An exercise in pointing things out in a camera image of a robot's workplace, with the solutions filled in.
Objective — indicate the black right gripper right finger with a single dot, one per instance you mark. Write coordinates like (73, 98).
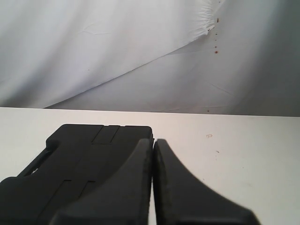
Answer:
(181, 199)

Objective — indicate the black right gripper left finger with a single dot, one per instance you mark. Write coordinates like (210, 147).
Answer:
(124, 199)

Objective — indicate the white backdrop sheet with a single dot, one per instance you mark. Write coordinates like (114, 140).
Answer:
(171, 56)

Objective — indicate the black plastic carrying case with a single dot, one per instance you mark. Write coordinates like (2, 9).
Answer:
(76, 160)

